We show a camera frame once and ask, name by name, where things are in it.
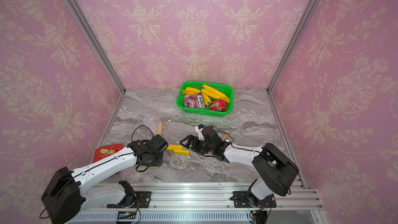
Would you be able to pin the banana bunch right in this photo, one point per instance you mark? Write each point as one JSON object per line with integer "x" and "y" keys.
{"x": 214, "y": 93}

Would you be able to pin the yellow block lower right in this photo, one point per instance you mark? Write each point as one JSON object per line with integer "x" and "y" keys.
{"x": 181, "y": 152}

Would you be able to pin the red snack bag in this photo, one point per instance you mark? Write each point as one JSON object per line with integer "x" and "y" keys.
{"x": 106, "y": 151}

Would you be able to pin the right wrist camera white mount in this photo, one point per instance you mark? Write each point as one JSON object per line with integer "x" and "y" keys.
{"x": 199, "y": 128}

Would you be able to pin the yellow block upper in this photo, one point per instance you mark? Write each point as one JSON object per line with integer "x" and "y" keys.
{"x": 174, "y": 147}

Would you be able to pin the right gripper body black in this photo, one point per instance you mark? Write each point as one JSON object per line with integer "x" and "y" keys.
{"x": 201, "y": 148}

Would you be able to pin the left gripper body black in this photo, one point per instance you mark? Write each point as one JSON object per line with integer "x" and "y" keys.
{"x": 156, "y": 160}

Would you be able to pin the red dragon fruit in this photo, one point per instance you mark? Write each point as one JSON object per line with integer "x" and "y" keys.
{"x": 218, "y": 105}

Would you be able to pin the banana bunch left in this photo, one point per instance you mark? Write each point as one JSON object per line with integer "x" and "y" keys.
{"x": 191, "y": 91}

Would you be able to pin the aluminium front rail frame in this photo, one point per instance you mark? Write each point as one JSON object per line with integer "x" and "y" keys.
{"x": 210, "y": 203}

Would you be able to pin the purple snack packet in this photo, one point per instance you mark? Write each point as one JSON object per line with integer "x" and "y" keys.
{"x": 195, "y": 101}

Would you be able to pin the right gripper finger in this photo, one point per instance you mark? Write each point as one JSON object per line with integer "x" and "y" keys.
{"x": 187, "y": 139}
{"x": 190, "y": 146}

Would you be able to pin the natural block right cluster top-right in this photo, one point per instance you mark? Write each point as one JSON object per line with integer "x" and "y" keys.
{"x": 225, "y": 137}

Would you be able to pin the green plastic basket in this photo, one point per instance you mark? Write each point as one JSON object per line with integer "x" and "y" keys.
{"x": 227, "y": 90}

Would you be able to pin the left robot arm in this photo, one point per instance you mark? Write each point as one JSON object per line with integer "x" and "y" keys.
{"x": 70, "y": 192}

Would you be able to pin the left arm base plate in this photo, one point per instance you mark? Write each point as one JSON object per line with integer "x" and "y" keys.
{"x": 140, "y": 199}

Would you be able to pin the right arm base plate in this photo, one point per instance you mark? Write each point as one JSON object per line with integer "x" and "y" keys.
{"x": 244, "y": 199}

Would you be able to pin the banana bunch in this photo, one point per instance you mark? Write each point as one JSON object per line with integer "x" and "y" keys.
{"x": 214, "y": 93}
{"x": 191, "y": 91}

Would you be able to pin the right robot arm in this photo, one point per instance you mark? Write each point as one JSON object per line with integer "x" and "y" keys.
{"x": 276, "y": 172}

